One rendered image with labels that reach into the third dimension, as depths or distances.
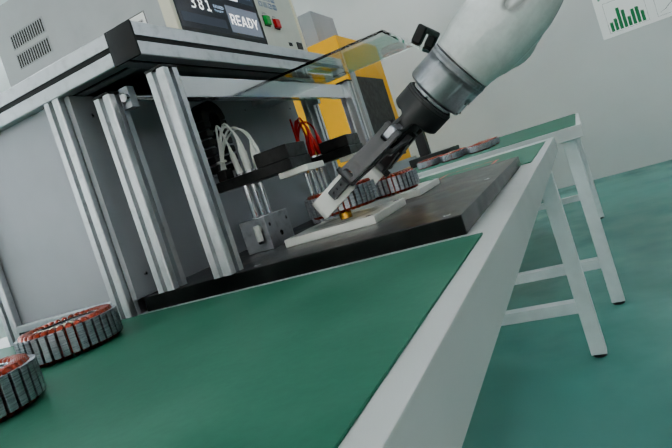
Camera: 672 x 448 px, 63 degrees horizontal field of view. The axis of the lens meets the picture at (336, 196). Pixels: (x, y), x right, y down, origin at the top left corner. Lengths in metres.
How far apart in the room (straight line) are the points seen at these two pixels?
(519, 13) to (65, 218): 0.68
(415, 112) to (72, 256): 0.54
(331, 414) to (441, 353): 0.07
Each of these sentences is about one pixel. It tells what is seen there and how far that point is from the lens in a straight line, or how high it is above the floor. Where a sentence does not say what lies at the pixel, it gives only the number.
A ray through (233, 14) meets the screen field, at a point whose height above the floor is 1.18.
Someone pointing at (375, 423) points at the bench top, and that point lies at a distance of 0.24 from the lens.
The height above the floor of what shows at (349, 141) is 0.90.
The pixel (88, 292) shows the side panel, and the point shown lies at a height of 0.80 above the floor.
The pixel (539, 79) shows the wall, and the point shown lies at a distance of 6.10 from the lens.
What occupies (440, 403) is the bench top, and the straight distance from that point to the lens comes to 0.29.
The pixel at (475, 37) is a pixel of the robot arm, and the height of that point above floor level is 0.96.
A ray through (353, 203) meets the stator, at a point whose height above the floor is 0.80.
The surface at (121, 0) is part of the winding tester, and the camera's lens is 0.96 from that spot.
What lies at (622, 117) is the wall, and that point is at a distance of 6.11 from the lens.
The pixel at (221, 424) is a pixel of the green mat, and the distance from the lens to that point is 0.30.
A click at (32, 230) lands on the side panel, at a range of 0.95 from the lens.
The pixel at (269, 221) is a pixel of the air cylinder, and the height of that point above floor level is 0.81.
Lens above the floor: 0.85
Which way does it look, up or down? 2 degrees down
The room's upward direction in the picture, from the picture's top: 18 degrees counter-clockwise
